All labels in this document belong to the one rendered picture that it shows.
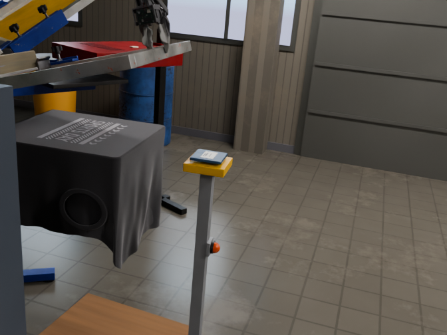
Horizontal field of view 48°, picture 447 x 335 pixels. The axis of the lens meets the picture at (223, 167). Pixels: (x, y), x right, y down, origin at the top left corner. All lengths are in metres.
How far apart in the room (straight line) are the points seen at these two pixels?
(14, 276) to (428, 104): 4.00
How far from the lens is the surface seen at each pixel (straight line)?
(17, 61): 2.01
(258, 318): 2.49
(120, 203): 1.64
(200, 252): 1.68
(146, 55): 1.51
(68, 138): 1.75
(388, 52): 4.75
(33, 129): 1.85
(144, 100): 4.66
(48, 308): 2.54
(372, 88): 4.78
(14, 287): 1.49
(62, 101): 5.15
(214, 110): 5.15
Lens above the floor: 1.45
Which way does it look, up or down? 19 degrees down
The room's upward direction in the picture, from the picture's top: 5 degrees clockwise
